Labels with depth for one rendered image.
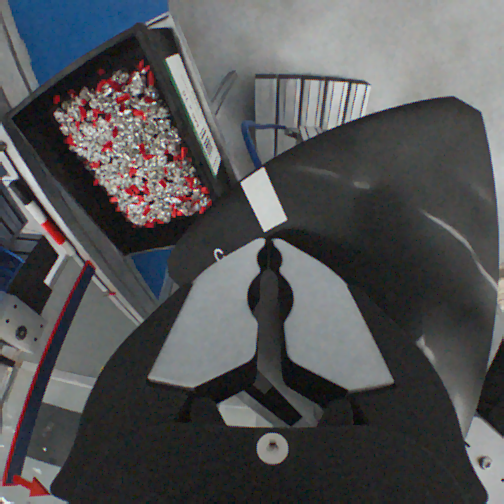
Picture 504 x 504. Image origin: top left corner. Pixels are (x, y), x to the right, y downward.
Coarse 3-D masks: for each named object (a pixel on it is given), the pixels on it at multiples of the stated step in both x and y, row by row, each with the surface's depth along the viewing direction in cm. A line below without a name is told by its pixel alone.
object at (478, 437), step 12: (480, 420) 16; (468, 432) 16; (480, 432) 15; (492, 432) 15; (480, 444) 15; (492, 444) 14; (480, 456) 14; (492, 456) 13; (480, 468) 13; (492, 468) 13; (492, 480) 12; (492, 492) 11
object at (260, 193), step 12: (252, 180) 13; (264, 180) 13; (252, 192) 13; (264, 192) 13; (252, 204) 13; (264, 204) 13; (276, 204) 13; (264, 216) 13; (276, 216) 13; (264, 228) 13
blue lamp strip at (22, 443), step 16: (80, 288) 33; (64, 320) 29; (64, 336) 28; (48, 352) 25; (48, 368) 25; (32, 400) 21; (32, 416) 21; (32, 432) 20; (16, 448) 17; (16, 464) 16
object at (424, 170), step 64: (384, 128) 9; (448, 128) 8; (320, 192) 11; (384, 192) 10; (448, 192) 9; (192, 256) 17; (320, 256) 12; (384, 256) 10; (448, 256) 9; (448, 320) 9; (448, 384) 9
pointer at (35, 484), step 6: (18, 480) 15; (24, 480) 15; (36, 480) 16; (24, 486) 15; (30, 486) 15; (36, 486) 15; (42, 486) 16; (30, 492) 15; (36, 492) 15; (42, 492) 15; (48, 492) 15
